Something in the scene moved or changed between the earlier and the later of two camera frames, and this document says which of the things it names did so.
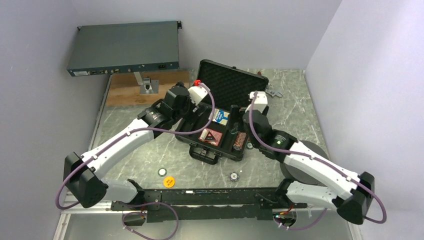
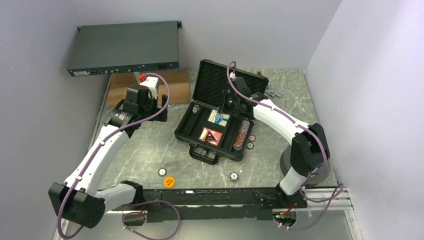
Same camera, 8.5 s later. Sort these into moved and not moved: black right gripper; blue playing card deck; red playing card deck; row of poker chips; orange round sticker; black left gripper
Moved: black right gripper; black left gripper
Not moved: blue playing card deck; red playing card deck; row of poker chips; orange round sticker
